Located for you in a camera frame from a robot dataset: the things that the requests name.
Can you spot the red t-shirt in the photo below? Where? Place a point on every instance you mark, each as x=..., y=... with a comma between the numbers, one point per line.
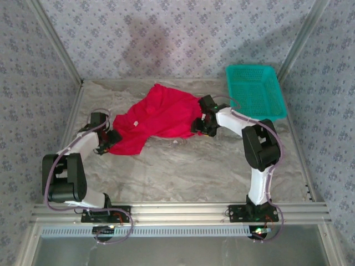
x=166, y=116

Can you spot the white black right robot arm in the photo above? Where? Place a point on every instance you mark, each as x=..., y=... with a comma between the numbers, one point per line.
x=260, y=188

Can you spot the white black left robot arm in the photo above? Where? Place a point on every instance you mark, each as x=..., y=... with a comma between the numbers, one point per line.
x=83, y=138

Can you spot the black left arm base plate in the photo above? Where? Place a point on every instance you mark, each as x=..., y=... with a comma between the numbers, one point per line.
x=126, y=212

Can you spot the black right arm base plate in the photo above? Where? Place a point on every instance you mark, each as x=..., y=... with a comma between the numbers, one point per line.
x=235, y=213

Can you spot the aluminium frame post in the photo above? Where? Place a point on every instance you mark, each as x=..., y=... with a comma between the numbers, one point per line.
x=301, y=41
x=58, y=41

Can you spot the black controller board with LED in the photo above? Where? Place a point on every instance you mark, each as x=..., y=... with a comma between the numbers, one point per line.
x=104, y=230
x=259, y=234

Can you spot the aluminium mounting rail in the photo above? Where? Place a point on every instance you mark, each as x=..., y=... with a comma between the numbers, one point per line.
x=180, y=212

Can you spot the teal plastic basket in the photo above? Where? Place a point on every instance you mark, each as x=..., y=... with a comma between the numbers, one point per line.
x=255, y=91

